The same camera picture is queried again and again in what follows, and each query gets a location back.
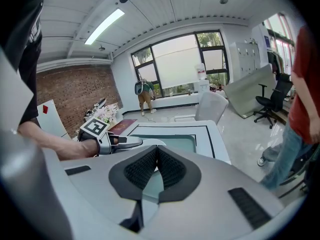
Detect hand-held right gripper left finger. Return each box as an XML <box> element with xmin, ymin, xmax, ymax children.
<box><xmin>59</xmin><ymin>145</ymin><xmax>159</xmax><ymax>240</ymax></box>

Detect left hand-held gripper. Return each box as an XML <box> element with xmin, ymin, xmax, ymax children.
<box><xmin>77</xmin><ymin>117</ymin><xmax>144</xmax><ymax>158</ymax></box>

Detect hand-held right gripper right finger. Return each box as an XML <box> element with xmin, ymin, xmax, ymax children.
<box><xmin>142</xmin><ymin>145</ymin><xmax>286</xmax><ymax>240</ymax></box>

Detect white plate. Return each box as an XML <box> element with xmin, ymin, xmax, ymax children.
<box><xmin>139</xmin><ymin>138</ymin><xmax>167</xmax><ymax>147</ymax></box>

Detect person's left forearm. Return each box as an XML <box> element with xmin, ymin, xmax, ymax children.
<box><xmin>17</xmin><ymin>117</ymin><xmax>100</xmax><ymax>161</ymax></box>

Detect dark red book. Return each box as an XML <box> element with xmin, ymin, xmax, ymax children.
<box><xmin>108</xmin><ymin>118</ymin><xmax>138</xmax><ymax>136</ymax></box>

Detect pink flowers in pot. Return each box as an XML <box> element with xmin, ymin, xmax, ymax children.
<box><xmin>93</xmin><ymin>105</ymin><xmax>118</xmax><ymax>124</ymax></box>

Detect white table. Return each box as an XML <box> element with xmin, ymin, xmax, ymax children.
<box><xmin>109</xmin><ymin>118</ymin><xmax>232</xmax><ymax>165</ymax></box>

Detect white board with red mark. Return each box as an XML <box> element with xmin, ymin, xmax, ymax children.
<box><xmin>36</xmin><ymin>98</ymin><xmax>73</xmax><ymax>140</ymax></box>

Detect white chair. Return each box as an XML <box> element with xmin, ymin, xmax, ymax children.
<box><xmin>174</xmin><ymin>91</ymin><xmax>230</xmax><ymax>126</ymax></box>

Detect black framed window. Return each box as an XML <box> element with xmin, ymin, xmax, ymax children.
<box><xmin>131</xmin><ymin>30</ymin><xmax>231</xmax><ymax>99</ymax></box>

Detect white water dispenser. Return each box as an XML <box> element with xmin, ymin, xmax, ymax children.
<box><xmin>194</xmin><ymin>62</ymin><xmax>210</xmax><ymax>95</ymax></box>

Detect long ceiling light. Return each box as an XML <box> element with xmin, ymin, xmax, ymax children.
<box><xmin>84</xmin><ymin>8</ymin><xmax>125</xmax><ymax>45</ymax></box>

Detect black office chair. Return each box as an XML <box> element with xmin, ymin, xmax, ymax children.
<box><xmin>253</xmin><ymin>80</ymin><xmax>293</xmax><ymax>130</ymax></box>

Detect large grey board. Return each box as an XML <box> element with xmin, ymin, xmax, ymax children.
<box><xmin>223</xmin><ymin>63</ymin><xmax>278</xmax><ymax>119</ymax></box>

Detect white lockers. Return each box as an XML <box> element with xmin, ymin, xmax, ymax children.
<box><xmin>229</xmin><ymin>41</ymin><xmax>262</xmax><ymax>84</ymax></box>

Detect person's black clothing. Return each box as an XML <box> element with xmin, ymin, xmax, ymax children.
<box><xmin>0</xmin><ymin>0</ymin><xmax>55</xmax><ymax>126</ymax></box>

